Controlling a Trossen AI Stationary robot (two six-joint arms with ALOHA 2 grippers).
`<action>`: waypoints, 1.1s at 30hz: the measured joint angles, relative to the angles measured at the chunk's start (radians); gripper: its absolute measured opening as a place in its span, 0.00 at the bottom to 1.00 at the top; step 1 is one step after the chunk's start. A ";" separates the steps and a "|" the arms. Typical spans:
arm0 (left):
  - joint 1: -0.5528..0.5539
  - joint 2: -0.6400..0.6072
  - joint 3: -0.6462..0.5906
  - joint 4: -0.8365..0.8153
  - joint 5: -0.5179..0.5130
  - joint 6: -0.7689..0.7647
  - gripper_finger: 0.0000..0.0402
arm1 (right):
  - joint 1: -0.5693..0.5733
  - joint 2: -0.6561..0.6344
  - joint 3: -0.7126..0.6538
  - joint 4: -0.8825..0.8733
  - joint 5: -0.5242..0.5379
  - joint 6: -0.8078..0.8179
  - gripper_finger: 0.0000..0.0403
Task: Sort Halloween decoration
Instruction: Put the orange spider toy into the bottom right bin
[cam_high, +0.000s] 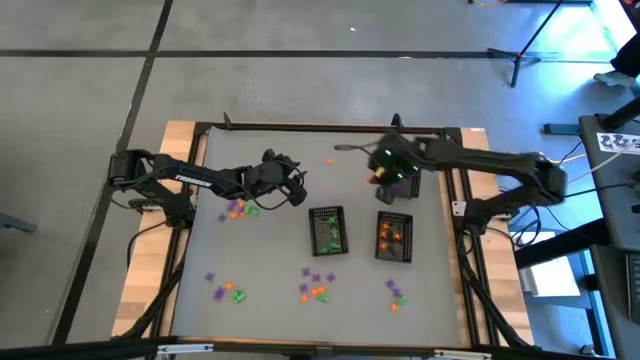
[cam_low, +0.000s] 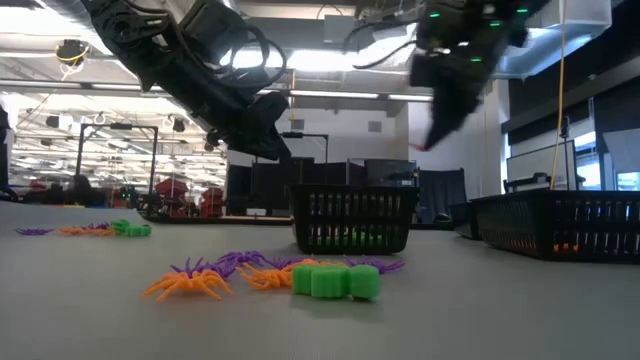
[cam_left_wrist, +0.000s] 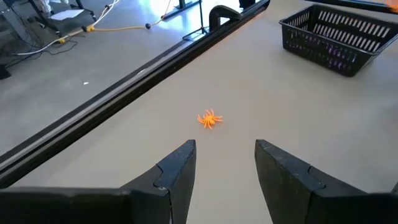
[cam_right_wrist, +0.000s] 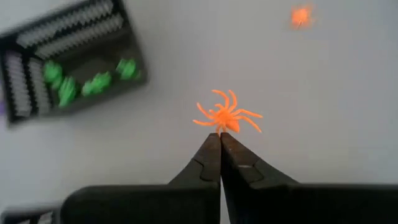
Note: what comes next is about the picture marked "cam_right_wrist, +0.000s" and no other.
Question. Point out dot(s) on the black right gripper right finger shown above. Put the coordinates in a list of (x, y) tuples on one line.
[(245, 174)]

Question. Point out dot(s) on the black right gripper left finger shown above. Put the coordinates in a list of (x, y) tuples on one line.
[(205, 168)]

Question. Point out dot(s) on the black slotted plastic basket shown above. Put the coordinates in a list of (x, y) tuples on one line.
[(87, 63), (31, 208)]

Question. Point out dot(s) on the grey table mat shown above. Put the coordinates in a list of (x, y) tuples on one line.
[(311, 109)]

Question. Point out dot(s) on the orange plastic spider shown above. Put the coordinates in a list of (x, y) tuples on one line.
[(301, 17), (225, 117)]

